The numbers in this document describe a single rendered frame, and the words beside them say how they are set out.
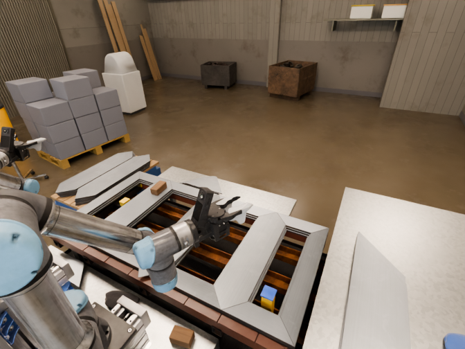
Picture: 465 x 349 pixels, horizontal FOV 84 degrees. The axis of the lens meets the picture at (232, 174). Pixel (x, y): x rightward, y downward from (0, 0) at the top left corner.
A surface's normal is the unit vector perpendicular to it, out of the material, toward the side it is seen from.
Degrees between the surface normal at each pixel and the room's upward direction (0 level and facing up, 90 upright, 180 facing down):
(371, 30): 90
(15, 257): 82
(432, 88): 90
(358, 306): 0
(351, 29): 90
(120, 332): 0
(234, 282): 0
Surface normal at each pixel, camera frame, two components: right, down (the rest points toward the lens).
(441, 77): -0.47, 0.47
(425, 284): -0.02, -0.85
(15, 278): 0.58, 0.26
